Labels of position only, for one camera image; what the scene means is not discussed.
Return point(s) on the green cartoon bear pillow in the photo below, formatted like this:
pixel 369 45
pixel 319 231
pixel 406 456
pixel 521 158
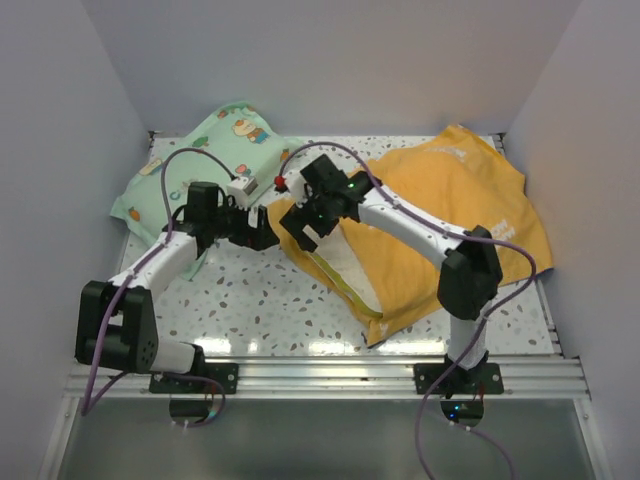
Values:
pixel 233 141

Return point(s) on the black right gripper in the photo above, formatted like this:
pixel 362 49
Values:
pixel 295 220

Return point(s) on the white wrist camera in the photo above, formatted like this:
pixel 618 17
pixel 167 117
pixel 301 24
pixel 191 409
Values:
pixel 240 190
pixel 294 184

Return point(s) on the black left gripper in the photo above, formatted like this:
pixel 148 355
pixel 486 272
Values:
pixel 258 238

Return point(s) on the cream quilted pillow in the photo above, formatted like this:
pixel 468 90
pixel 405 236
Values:
pixel 335 257

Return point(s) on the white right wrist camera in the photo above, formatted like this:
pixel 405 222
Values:
pixel 294 184

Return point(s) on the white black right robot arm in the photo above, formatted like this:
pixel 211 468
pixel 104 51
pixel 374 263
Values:
pixel 467 260

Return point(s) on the aluminium mounting rail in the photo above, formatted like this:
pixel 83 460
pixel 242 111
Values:
pixel 392 377

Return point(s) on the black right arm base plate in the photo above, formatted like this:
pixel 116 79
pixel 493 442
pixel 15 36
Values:
pixel 482 379

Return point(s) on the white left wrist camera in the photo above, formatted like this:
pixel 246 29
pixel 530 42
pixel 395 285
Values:
pixel 240 190

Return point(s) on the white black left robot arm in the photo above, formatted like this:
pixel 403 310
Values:
pixel 117 324

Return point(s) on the orange mickey mouse pillowcase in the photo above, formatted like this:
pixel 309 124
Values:
pixel 456 176

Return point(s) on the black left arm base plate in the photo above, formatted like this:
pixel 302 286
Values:
pixel 214 378

